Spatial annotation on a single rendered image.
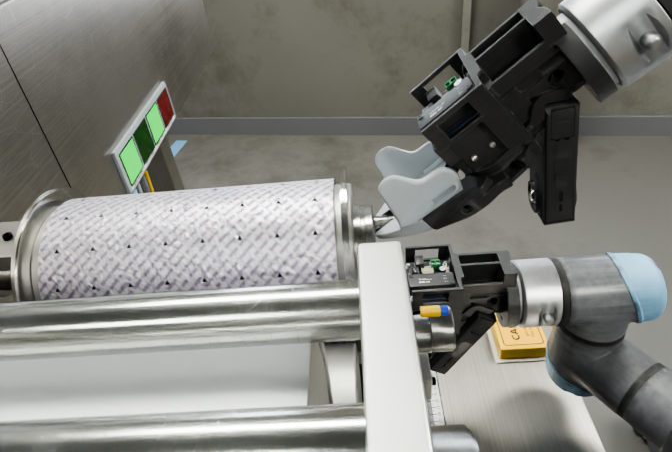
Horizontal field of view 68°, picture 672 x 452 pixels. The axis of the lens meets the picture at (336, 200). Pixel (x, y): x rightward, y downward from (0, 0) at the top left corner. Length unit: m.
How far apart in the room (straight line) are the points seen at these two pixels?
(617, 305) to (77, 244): 0.52
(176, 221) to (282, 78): 2.76
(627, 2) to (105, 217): 0.40
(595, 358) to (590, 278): 0.11
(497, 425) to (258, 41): 2.67
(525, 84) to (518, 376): 0.50
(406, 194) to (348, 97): 2.72
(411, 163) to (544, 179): 0.11
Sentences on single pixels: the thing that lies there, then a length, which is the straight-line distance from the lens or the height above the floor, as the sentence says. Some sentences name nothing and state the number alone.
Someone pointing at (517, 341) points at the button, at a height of 0.92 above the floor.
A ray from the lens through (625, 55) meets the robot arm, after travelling 0.38.
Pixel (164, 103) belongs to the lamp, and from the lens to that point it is 0.95.
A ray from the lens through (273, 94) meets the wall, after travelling 3.22.
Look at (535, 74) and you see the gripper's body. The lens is 0.39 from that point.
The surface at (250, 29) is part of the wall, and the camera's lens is 3.10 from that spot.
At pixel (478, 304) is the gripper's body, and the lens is 0.58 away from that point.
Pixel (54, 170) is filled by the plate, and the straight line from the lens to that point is 0.65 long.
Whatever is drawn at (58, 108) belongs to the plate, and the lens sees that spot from 0.67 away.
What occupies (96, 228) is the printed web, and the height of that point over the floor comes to 1.31.
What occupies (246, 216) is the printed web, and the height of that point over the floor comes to 1.31.
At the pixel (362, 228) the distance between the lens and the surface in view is 0.41.
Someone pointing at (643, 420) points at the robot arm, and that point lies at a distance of 0.66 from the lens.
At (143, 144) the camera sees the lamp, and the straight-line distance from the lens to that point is 0.84.
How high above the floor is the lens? 1.54
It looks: 36 degrees down
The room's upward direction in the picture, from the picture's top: 7 degrees counter-clockwise
